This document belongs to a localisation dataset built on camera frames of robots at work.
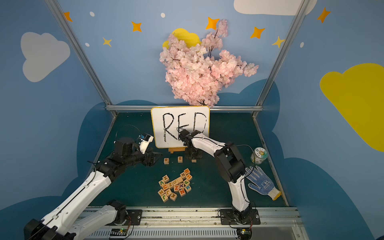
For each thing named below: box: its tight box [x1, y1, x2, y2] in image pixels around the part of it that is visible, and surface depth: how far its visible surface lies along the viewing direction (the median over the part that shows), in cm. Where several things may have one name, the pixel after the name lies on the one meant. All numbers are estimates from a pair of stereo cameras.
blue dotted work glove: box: [244, 165, 282, 201], surface depth 86 cm
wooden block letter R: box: [163, 157, 170, 165], surface depth 94 cm
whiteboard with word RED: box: [151, 106, 210, 148], surface depth 90 cm
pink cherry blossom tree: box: [159, 19, 259, 107], surface depth 71 cm
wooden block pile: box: [157, 168, 193, 203], surface depth 84 cm
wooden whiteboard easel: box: [168, 147, 186, 154], surface depth 97 cm
